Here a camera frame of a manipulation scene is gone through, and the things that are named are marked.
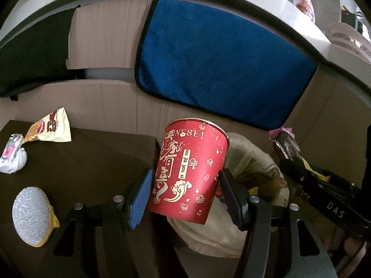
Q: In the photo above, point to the silver yellow scouring sponge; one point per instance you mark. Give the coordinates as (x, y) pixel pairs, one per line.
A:
(32, 217)

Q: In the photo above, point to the black cloth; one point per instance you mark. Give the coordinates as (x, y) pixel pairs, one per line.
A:
(34, 55)

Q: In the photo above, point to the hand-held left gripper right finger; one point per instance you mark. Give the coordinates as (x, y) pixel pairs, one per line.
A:
(232, 199)

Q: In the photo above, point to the pink white tissue pack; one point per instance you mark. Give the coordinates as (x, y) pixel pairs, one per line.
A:
(11, 147)

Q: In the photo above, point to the clear plastic bag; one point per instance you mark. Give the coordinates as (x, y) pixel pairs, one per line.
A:
(260, 162)

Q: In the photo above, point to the orange cap plastic bottle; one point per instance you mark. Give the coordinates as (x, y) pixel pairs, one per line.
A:
(306, 7)

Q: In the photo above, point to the dark brown table mat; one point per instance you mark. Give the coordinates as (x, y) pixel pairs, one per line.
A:
(72, 165)

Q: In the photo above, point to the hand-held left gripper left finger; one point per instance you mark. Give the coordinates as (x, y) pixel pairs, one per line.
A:
(142, 199)

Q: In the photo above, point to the dark wrapper with pink edge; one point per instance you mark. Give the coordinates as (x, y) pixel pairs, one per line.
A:
(287, 144)

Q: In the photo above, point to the pink plastic basket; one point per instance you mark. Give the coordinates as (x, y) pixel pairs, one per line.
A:
(347, 42)

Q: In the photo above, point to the cream red snack packet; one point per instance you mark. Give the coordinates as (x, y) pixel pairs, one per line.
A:
(55, 127)

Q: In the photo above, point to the blue cloth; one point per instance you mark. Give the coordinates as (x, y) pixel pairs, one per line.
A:
(220, 58)

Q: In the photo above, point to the red paper cup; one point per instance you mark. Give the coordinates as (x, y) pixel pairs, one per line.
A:
(191, 168)

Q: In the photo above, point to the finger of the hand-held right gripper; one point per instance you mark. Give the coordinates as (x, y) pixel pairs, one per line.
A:
(298, 170)

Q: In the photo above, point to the black bag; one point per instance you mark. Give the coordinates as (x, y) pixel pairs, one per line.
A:
(350, 20)

